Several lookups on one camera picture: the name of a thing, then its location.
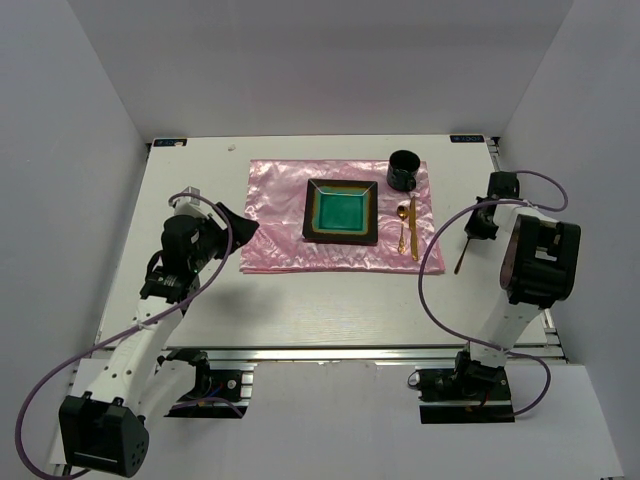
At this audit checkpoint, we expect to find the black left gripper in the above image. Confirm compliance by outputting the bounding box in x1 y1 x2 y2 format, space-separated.
189 202 259 272

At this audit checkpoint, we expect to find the gold knife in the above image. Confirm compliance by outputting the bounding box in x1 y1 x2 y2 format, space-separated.
409 196 419 262

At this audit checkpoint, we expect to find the green square ceramic plate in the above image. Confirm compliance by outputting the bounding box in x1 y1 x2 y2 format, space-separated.
302 179 378 246

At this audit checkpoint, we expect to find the rose gold fork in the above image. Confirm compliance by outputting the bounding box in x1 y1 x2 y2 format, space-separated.
453 237 471 275

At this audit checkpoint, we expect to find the black mug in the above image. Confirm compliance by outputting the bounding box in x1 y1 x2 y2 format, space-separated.
386 150 420 192

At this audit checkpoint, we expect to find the pink satin rose placemat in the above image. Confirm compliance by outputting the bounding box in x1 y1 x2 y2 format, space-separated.
240 159 435 274

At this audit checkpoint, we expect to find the small gold spoon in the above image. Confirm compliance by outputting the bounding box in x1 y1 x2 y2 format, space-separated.
396 204 409 254

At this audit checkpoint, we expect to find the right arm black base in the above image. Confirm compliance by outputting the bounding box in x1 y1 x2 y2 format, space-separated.
407 368 515 425

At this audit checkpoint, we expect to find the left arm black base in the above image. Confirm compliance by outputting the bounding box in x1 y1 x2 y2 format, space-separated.
142 348 253 420

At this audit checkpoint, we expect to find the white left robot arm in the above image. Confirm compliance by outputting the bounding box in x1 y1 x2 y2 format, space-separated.
59 197 259 478

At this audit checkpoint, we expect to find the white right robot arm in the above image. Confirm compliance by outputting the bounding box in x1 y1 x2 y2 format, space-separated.
451 172 582 399

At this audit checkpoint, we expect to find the blue label right corner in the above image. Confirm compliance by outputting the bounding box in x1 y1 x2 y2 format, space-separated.
449 134 485 143

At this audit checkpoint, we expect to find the blue label corner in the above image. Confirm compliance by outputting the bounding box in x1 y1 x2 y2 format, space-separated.
152 138 187 148
449 134 485 143

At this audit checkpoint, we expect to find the blue label left corner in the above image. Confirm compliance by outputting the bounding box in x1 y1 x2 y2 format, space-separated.
152 138 187 148

